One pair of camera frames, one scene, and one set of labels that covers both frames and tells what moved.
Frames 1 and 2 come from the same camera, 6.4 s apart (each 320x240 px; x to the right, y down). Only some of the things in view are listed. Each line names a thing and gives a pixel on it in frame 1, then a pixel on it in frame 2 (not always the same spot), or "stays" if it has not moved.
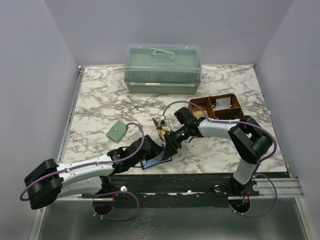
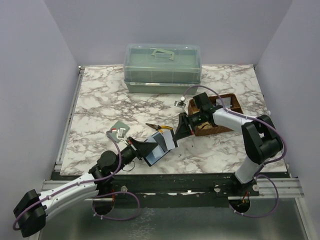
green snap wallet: x=117 y=131 stays
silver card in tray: x=223 y=103 stays
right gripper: x=172 y=144 -> x=183 y=130
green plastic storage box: x=163 y=68 stays
